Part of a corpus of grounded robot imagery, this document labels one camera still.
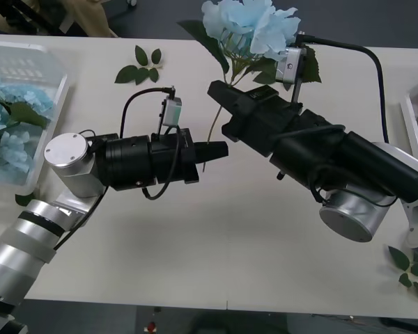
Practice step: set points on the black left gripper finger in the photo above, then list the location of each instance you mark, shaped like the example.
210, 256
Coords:
212, 147
209, 155

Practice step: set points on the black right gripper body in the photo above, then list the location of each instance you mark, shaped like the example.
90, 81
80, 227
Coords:
264, 121

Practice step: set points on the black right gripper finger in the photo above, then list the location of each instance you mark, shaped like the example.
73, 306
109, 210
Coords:
228, 103
233, 92

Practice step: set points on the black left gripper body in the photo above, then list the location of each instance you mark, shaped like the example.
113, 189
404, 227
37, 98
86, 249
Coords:
174, 160

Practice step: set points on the pale blue flower tan stem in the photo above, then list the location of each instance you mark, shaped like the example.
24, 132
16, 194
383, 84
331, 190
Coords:
244, 21

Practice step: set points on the silver and black right arm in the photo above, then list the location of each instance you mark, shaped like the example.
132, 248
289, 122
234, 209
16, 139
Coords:
369, 163

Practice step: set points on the silver and black left arm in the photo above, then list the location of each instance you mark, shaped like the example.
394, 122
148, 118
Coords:
69, 163

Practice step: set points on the shallow white plastic box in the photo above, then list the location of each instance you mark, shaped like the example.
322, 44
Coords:
412, 115
57, 101

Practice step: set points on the tan cloth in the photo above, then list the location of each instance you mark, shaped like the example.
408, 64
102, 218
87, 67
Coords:
94, 17

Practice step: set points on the black tripod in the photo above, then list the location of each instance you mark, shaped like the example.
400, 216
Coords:
38, 17

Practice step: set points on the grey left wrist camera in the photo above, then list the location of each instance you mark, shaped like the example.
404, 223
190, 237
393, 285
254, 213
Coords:
172, 112

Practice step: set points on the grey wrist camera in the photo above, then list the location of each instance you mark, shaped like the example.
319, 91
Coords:
172, 112
289, 66

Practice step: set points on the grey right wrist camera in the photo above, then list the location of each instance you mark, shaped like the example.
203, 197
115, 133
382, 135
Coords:
289, 66

